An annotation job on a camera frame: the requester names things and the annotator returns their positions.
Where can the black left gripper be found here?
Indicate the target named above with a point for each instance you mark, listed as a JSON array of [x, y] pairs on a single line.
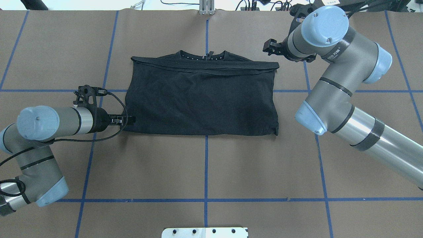
[[101, 120]]

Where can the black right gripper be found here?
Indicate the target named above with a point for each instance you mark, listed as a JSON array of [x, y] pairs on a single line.
[[283, 47]]

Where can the black graphic t-shirt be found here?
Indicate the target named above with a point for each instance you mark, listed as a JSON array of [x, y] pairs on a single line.
[[185, 94]]

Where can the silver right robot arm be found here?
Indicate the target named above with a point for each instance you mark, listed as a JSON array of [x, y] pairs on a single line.
[[353, 59]]

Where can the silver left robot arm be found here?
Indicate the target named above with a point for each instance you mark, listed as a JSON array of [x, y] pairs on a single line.
[[28, 140]]

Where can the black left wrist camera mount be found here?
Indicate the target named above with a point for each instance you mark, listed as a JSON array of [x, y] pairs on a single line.
[[86, 96]]

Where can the aluminium frame post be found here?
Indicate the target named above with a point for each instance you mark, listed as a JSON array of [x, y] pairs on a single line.
[[206, 7]]

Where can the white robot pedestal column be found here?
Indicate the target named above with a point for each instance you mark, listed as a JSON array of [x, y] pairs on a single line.
[[206, 232]]

